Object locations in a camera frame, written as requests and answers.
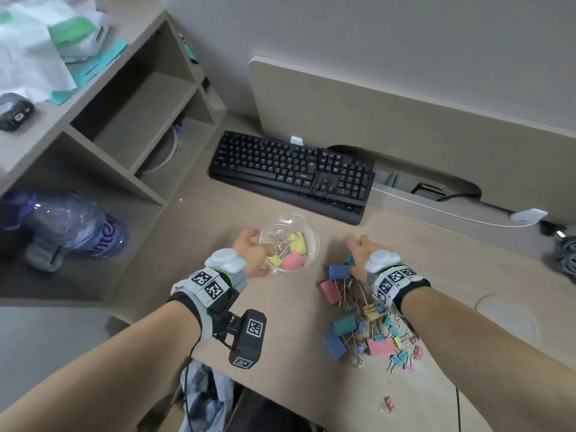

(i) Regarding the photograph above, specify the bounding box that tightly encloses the person's right hand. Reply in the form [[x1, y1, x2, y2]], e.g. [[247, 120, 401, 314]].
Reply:
[[345, 235, 383, 284]]

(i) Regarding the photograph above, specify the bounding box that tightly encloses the person's left hand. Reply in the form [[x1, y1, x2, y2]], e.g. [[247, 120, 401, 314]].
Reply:
[[233, 227, 276, 280]]

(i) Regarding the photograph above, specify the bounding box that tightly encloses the pink large binder clip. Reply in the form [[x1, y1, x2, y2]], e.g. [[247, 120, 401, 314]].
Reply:
[[280, 251, 306, 271]]

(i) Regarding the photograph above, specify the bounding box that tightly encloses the large clear plastic jar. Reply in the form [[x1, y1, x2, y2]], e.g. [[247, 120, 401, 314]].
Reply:
[[259, 212, 321, 276]]

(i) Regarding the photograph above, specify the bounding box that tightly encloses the pile of mixed binder clips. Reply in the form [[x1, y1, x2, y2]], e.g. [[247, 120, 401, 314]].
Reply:
[[319, 254, 426, 376]]

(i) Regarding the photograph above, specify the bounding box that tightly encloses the blue large binder clip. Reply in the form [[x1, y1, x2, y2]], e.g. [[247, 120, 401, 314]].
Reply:
[[322, 330, 347, 361]]

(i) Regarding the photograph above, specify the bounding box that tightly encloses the transparent round plastic lid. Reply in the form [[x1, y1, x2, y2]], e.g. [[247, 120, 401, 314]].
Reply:
[[475, 292, 541, 345]]

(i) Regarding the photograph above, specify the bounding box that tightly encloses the person's right forearm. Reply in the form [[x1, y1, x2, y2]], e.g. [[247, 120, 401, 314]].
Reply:
[[398, 285, 576, 432]]

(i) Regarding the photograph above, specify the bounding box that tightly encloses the person's left forearm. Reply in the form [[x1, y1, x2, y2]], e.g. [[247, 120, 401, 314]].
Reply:
[[0, 301, 201, 432]]

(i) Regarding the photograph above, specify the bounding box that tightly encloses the white right hand tracker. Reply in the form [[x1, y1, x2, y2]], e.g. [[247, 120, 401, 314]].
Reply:
[[363, 249, 402, 274]]

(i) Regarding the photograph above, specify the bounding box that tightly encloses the white hand tracker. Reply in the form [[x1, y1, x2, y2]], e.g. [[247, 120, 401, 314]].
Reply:
[[205, 248, 247, 275], [363, 249, 402, 274]]

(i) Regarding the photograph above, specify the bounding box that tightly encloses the white left hand tracker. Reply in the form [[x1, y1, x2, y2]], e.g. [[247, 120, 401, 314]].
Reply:
[[205, 248, 247, 275]]

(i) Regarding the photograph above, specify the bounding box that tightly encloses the grey right marker wristband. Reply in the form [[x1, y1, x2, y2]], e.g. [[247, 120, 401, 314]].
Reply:
[[365, 263, 432, 318]]

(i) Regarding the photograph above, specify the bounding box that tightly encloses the grey marker wristband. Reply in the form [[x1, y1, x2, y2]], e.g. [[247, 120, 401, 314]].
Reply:
[[365, 263, 432, 318], [167, 265, 248, 345]]

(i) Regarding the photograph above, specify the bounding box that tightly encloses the grey left marker wristband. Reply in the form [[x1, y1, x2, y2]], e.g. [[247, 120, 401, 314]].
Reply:
[[167, 265, 248, 345]]

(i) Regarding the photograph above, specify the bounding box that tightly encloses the black keyboard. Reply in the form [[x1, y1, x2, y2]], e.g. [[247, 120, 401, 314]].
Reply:
[[208, 130, 377, 226]]

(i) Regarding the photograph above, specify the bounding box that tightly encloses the white round device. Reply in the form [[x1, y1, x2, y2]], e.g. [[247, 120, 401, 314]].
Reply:
[[137, 123, 183, 175]]

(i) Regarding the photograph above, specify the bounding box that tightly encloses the blue white patterned bag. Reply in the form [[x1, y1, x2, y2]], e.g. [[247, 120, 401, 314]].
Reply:
[[178, 359, 235, 432]]

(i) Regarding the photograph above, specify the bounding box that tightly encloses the purple label water bottle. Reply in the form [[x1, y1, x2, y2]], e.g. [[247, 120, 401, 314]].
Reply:
[[0, 189, 131, 262]]

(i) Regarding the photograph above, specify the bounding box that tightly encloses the beige wooden shelf unit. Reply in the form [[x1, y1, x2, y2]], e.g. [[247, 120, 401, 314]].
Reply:
[[0, 0, 228, 309]]

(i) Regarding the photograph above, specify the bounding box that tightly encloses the black plug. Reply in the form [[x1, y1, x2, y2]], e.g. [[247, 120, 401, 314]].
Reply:
[[539, 220, 568, 239]]

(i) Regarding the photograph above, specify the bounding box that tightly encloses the teal card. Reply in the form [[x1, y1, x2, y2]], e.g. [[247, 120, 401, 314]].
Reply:
[[179, 33, 199, 64]]

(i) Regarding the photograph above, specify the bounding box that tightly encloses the teal paper folder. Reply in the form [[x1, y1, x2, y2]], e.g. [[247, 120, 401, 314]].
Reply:
[[49, 38, 130, 106]]

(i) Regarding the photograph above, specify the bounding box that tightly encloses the small black device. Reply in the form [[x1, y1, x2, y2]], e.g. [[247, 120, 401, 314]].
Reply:
[[0, 92, 36, 133]]

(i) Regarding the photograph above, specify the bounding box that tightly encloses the green white package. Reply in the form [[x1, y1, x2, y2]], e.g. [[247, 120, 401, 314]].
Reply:
[[47, 13, 111, 64]]

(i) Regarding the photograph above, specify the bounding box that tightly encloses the white plastic bag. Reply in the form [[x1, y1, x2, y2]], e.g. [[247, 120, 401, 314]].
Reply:
[[0, 0, 109, 104]]

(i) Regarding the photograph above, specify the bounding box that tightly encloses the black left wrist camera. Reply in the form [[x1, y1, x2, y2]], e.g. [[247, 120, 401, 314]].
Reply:
[[227, 308, 268, 370]]

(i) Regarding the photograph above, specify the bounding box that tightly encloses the thin white cable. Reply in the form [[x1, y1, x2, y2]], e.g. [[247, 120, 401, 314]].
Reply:
[[371, 182, 541, 229]]

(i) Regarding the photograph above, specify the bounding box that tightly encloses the black power cable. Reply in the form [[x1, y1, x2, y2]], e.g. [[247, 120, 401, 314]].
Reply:
[[436, 191, 482, 203]]

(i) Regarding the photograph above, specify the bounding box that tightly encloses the black left camera cable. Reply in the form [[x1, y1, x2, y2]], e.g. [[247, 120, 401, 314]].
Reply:
[[179, 339, 201, 432]]

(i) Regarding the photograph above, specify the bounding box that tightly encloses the grey cable bundle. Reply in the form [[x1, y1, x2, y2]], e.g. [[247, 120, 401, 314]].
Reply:
[[542, 236, 576, 284]]

